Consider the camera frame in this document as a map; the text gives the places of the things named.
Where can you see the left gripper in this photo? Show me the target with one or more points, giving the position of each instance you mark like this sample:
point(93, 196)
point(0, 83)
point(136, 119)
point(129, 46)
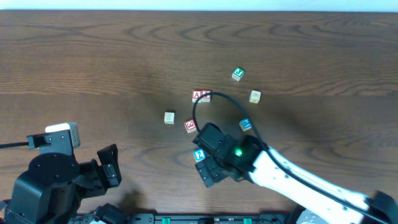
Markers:
point(101, 175)

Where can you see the plain cream wooden block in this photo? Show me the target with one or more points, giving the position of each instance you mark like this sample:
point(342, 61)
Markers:
point(169, 117)

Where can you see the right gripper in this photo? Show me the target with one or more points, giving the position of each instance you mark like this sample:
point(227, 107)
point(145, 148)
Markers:
point(211, 168)

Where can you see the blue number 2 block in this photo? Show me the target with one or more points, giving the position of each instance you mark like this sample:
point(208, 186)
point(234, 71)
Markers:
point(199, 155)

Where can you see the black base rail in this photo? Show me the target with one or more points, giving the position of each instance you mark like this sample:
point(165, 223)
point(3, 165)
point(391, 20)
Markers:
point(263, 218)

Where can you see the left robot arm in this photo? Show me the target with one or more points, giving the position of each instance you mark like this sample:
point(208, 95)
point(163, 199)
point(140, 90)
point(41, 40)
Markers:
point(52, 188)

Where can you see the red letter C block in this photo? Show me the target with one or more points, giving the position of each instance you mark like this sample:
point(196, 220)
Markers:
point(190, 126)

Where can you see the red letter A block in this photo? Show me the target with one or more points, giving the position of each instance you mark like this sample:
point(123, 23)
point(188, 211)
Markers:
point(196, 94)

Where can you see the blue letter P block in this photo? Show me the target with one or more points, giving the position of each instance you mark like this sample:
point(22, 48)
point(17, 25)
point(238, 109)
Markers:
point(245, 124)

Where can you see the yellow picture wooden block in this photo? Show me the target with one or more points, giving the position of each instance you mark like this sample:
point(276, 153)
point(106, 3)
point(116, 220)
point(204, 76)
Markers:
point(255, 96)

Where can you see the red letter I block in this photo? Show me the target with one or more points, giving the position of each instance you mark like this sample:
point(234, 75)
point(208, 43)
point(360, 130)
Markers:
point(206, 98)

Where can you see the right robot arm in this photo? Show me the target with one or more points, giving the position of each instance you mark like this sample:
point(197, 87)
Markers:
point(250, 159)

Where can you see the green letter J block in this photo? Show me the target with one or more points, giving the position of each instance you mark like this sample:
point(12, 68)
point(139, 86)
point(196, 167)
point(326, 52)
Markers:
point(238, 73)

